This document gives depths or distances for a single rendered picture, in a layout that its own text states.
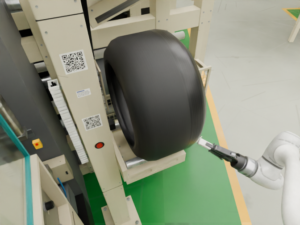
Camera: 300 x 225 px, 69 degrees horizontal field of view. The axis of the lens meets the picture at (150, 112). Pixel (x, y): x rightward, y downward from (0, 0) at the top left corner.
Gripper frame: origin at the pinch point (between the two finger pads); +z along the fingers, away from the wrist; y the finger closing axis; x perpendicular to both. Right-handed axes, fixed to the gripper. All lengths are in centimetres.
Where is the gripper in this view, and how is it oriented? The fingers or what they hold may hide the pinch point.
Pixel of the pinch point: (204, 143)
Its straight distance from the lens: 109.3
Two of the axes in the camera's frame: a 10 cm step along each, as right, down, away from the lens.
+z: -8.8, -4.7, -0.2
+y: -1.8, 3.0, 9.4
